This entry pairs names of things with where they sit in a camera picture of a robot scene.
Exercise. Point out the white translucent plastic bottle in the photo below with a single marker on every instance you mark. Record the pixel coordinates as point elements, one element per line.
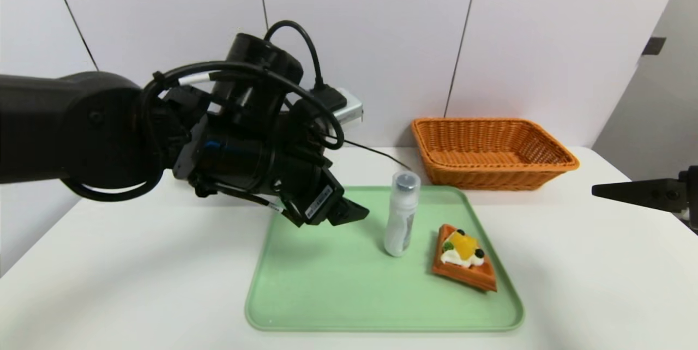
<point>399,219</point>

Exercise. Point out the green plastic tray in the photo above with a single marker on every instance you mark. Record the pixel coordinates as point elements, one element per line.
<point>338,284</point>

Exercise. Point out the orange wicker basket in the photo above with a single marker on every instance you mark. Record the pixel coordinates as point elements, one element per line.
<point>491,178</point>

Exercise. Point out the orange and black left arm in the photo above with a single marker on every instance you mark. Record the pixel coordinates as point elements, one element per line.
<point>82,126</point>

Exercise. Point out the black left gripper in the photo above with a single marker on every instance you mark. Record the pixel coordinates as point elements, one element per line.
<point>320,202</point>

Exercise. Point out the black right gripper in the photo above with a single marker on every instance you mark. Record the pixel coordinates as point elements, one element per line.
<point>691,197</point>

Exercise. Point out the toy waffle with fruit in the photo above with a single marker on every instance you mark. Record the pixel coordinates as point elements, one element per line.
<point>469,275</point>

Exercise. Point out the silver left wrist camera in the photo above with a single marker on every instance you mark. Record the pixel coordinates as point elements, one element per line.
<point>351,107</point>

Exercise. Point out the dark square wall fixture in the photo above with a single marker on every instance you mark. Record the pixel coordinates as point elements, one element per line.
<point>653,46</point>

